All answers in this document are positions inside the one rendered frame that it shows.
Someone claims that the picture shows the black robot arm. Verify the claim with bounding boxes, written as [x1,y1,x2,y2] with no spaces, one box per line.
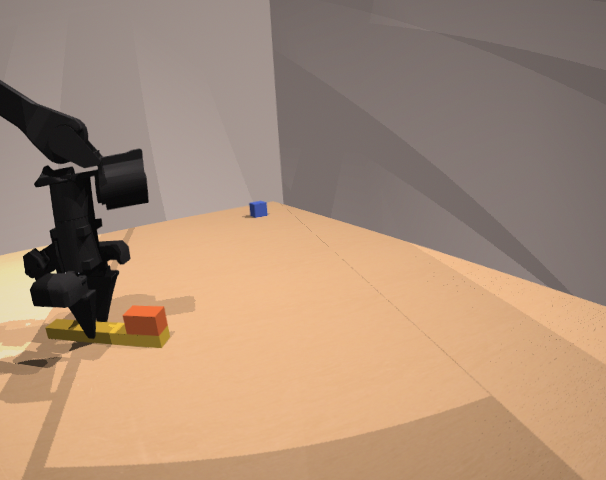
[0,80,148,281]

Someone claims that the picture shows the yellow bar with orange block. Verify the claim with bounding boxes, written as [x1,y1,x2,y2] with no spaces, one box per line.
[46,305,170,348]

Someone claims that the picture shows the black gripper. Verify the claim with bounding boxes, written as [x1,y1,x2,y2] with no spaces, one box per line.
[30,212,131,339]

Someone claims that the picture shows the small blue cube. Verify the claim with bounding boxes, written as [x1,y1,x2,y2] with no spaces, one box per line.
[250,200,268,218]

